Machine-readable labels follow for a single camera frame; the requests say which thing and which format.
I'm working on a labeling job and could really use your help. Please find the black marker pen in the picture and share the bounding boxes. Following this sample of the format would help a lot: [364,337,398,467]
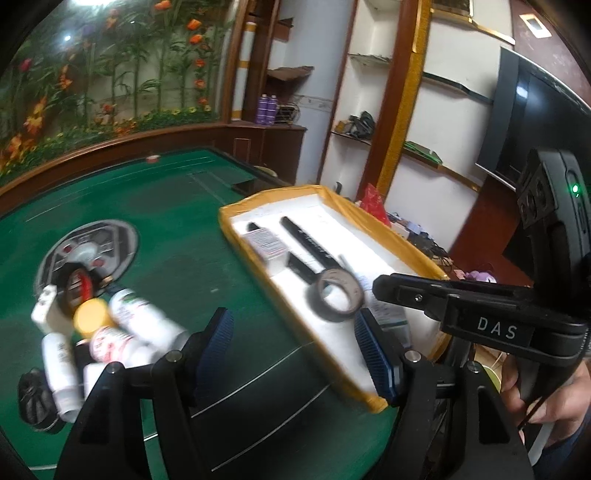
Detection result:
[246,222,320,284]
[279,216,345,273]

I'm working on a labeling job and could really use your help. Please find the person's right hand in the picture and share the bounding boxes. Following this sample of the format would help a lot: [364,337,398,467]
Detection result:
[501,355,591,435]

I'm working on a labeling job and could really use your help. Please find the grey tape roll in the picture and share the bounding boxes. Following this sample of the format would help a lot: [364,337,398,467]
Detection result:
[307,268,366,324]

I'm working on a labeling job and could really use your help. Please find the grey table centre console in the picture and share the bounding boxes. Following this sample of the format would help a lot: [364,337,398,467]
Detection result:
[34,220,139,301]

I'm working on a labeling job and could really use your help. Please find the white gold pillar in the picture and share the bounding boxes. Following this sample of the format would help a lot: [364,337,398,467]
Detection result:
[231,14,257,123]

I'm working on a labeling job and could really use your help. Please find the white bottle green label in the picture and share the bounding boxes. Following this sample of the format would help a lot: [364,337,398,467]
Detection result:
[107,287,190,349]

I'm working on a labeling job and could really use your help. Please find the yellow-lidded jar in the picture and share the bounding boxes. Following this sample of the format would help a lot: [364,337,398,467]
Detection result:
[73,298,112,344]

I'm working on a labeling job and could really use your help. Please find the person's blue trousers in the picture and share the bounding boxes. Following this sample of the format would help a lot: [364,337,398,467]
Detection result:
[522,422,591,480]

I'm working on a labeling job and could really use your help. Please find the plain white bottle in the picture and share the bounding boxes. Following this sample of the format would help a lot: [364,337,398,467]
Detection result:
[41,332,84,423]

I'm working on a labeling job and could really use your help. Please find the yellow-edged white foam tray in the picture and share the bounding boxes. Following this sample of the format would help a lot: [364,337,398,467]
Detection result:
[218,185,453,414]

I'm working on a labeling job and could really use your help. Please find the wooden corner cabinet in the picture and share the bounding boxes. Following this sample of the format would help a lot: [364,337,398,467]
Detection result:
[228,122,308,185]

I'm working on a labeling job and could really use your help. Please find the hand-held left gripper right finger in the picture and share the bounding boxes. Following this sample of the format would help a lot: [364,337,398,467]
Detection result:
[353,308,536,480]

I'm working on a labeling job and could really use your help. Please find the white power adapter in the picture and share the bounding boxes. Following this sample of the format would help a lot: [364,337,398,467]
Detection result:
[30,284,75,333]

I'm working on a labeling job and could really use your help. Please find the small white labelled box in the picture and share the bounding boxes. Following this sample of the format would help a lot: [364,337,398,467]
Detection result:
[242,227,291,278]

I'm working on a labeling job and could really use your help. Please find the wooden wall shelf unit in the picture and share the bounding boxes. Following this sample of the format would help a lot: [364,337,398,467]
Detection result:
[323,0,515,195]

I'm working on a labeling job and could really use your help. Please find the brown wall shelf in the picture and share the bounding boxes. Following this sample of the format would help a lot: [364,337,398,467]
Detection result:
[268,66,315,83]

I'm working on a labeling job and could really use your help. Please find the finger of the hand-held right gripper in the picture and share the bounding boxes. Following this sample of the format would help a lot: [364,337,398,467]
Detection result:
[372,273,451,321]

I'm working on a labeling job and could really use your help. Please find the black cable bundle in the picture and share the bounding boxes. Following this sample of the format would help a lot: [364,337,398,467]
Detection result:
[406,231,455,268]

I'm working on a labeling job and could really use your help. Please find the black flat screen television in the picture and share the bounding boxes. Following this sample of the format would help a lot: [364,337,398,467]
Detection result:
[475,46,591,278]

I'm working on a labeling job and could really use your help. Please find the artificial flower display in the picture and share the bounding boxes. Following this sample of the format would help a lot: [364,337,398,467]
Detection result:
[0,0,241,185]

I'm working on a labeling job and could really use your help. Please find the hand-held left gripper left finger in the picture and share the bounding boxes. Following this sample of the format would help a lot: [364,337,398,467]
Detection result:
[55,307,236,480]

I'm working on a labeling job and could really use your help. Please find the red plastic bag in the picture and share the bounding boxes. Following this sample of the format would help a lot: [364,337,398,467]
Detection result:
[358,182,393,227]

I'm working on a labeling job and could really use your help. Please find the small white bottle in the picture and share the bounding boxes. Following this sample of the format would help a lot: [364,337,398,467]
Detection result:
[82,362,105,398]

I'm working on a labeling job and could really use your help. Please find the black bag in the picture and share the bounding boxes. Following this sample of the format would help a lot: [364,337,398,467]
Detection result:
[348,111,377,139]

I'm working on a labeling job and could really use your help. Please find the green flat item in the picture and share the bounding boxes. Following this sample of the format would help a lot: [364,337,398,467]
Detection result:
[402,141,444,164]

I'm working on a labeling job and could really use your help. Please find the white bottle red label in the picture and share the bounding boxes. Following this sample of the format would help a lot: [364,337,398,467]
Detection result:
[88,325,162,370]

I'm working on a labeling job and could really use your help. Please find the black ribbed round object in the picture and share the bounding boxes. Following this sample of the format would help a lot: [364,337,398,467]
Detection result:
[17,367,65,435]

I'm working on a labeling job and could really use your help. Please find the white wall switch plate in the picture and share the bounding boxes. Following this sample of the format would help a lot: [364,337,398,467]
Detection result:
[519,13,552,38]

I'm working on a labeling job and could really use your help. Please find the black tape roll red core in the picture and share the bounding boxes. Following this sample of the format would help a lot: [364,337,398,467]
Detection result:
[55,268,114,315]

